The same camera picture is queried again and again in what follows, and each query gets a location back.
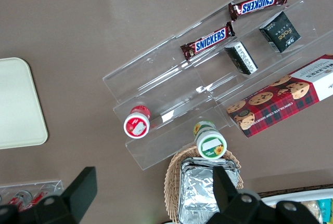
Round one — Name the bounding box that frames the clear bag of crackers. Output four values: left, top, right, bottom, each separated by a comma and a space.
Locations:
299, 200, 321, 224

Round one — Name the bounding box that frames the dark brown woven tray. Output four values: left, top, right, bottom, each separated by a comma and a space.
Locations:
256, 181, 333, 199

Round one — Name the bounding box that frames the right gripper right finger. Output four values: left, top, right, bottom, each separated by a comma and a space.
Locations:
211, 166, 241, 215

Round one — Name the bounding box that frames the green lidded yogurt cup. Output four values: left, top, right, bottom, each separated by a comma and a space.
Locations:
193, 120, 228, 160

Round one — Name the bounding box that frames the small black box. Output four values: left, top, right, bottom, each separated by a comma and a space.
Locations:
259, 10, 302, 54
224, 41, 259, 76

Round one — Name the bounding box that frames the oval light wicker basket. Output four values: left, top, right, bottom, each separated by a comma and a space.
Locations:
163, 144, 246, 224

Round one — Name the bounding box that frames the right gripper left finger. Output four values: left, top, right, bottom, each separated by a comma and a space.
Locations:
61, 166, 98, 224

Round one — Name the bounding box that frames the brown Snickers bar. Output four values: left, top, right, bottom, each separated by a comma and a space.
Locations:
228, 0, 290, 22
180, 21, 236, 61

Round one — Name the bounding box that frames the clear acrylic bottle rack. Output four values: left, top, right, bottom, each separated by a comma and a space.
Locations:
0, 179, 65, 209

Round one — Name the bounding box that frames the teal snack pack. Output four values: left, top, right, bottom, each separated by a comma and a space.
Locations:
316, 199, 333, 220

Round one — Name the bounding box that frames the red tartan cookie box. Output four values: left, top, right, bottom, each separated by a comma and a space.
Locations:
225, 54, 333, 139

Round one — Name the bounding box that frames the red cola bottle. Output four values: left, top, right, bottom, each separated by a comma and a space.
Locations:
9, 189, 33, 207
30, 190, 49, 206

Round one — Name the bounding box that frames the white rectangular snack bin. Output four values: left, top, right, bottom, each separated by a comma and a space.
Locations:
260, 187, 333, 224

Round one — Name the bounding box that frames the beige plastic tray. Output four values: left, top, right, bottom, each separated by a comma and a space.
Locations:
0, 57, 49, 150

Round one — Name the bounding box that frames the aluminium foil container stack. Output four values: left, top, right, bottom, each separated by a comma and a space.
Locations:
178, 156, 241, 224

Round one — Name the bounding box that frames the clear acrylic stepped display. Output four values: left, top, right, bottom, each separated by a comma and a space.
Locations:
102, 0, 333, 172

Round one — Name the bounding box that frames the red lidded yogurt cup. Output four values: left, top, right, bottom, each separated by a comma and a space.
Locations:
123, 105, 152, 139

